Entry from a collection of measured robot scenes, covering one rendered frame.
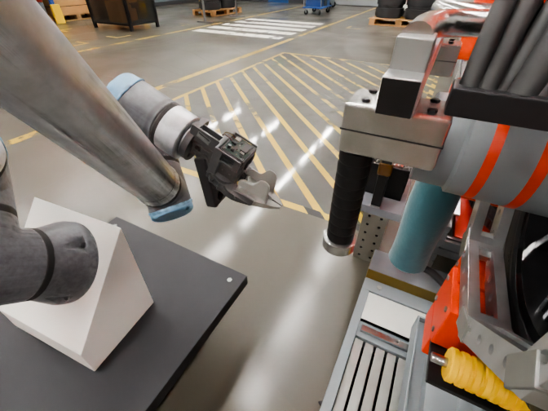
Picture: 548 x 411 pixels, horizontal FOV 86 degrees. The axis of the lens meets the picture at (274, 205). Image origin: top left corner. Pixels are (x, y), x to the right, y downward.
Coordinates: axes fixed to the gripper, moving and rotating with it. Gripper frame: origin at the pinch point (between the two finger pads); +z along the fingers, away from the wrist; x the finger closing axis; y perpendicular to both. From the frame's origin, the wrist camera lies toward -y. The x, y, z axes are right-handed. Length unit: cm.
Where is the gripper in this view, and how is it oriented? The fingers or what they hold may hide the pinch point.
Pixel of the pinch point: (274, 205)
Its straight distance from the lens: 57.1
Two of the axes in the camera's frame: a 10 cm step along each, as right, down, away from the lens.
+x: 3.8, -5.8, 7.2
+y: 4.0, -6.0, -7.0
